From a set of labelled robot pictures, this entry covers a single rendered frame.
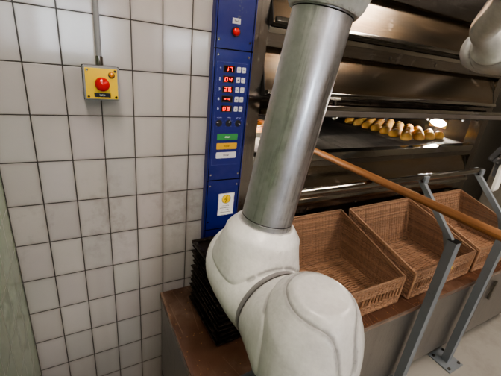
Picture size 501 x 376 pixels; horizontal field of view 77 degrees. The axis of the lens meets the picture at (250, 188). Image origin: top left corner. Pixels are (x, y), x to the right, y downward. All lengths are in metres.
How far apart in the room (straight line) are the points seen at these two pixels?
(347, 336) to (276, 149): 0.30
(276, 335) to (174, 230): 0.98
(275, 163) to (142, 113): 0.74
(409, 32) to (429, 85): 0.38
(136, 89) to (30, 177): 0.44
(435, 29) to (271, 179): 1.65
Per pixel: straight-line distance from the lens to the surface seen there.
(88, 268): 1.42
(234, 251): 0.59
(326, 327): 0.47
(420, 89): 2.06
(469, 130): 2.79
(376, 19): 1.73
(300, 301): 0.47
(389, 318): 1.65
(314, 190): 1.15
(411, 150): 2.17
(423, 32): 1.99
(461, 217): 1.18
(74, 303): 1.52
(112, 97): 1.10
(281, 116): 0.53
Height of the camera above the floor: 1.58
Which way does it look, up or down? 22 degrees down
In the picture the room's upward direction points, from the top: 7 degrees clockwise
